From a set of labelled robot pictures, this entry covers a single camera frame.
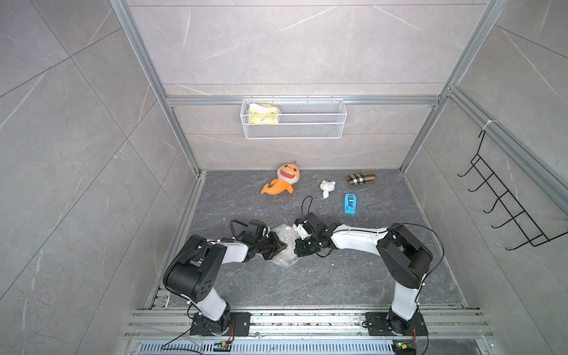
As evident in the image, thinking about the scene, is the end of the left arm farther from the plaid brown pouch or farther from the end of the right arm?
the plaid brown pouch

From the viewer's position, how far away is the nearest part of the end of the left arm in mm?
753

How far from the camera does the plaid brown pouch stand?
1.14 meters

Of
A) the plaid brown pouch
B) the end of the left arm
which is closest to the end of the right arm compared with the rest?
the end of the left arm
